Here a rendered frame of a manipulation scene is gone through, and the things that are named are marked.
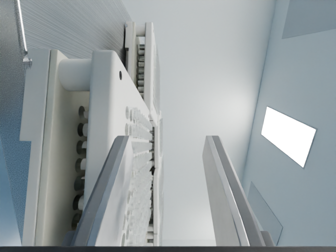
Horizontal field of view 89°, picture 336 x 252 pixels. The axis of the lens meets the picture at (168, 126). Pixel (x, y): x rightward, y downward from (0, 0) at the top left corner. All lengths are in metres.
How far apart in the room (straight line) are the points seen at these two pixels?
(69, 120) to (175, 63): 3.52
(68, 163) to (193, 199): 4.99
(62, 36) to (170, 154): 4.08
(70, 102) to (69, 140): 0.03
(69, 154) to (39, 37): 0.11
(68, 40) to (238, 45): 3.74
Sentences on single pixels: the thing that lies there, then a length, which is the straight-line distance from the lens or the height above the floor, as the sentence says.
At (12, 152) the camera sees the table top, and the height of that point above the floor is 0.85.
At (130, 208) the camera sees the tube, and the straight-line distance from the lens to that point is 0.18.
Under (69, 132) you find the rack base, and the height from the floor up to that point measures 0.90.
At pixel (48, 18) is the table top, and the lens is 0.22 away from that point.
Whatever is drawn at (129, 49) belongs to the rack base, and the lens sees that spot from 0.48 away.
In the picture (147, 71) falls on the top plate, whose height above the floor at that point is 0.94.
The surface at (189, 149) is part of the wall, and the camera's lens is 4.19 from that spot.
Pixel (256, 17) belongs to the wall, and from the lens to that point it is 4.06.
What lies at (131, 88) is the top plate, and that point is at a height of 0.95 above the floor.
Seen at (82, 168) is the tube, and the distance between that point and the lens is 0.19.
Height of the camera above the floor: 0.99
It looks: level
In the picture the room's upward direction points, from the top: 90 degrees clockwise
